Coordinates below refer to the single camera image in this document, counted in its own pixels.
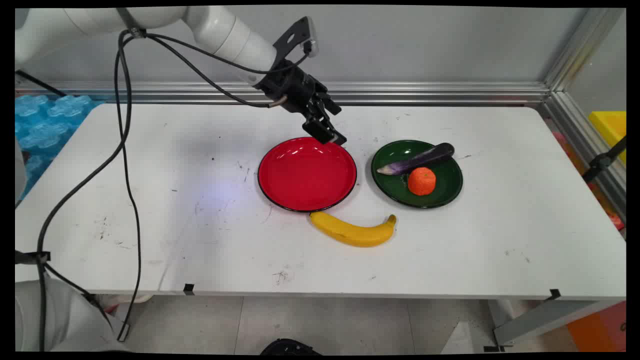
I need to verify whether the short aluminium frame rail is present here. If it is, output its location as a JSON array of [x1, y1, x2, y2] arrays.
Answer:
[[539, 91, 627, 223]]

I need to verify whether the grey table leg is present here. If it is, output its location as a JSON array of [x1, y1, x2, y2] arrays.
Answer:
[[492, 299, 626, 347]]

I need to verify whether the red plate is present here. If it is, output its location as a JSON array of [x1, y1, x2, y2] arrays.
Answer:
[[257, 136, 358, 213]]

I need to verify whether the orange box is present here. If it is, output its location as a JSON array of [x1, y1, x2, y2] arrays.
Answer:
[[566, 301, 627, 352]]

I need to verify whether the black strap on arm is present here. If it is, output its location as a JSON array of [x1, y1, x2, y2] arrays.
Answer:
[[117, 7, 147, 39]]

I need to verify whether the long aluminium frame rail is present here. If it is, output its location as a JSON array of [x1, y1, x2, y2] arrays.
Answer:
[[15, 81, 551, 107]]

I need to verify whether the orange toy tangerine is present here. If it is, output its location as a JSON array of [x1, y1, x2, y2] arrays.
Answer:
[[407, 167, 437, 197]]

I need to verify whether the black round floor object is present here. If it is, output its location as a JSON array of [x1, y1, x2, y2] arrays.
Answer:
[[260, 338, 322, 356]]

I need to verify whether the yellow toy banana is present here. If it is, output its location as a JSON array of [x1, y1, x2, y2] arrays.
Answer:
[[309, 210, 398, 248]]

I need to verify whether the black strap at base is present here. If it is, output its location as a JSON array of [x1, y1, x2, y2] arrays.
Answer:
[[15, 249, 52, 266]]

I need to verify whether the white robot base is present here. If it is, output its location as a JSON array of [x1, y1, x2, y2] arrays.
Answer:
[[15, 277, 128, 352]]

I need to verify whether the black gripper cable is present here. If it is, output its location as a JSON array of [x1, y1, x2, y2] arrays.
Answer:
[[113, 30, 290, 343]]

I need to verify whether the dark green plate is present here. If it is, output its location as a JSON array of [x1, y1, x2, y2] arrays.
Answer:
[[370, 139, 464, 209]]

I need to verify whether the black camera cable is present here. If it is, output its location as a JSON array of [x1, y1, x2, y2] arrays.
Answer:
[[35, 29, 314, 352]]

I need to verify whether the purple toy eggplant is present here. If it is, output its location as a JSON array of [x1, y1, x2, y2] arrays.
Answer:
[[376, 142, 456, 176]]

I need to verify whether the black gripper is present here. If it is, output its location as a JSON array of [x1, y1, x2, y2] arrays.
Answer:
[[255, 59, 348, 147]]

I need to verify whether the yellow plastic bin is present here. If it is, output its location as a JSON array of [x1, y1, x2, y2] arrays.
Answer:
[[588, 110, 627, 166]]

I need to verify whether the aluminium frame post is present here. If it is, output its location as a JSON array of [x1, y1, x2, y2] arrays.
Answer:
[[544, 7, 626, 94]]

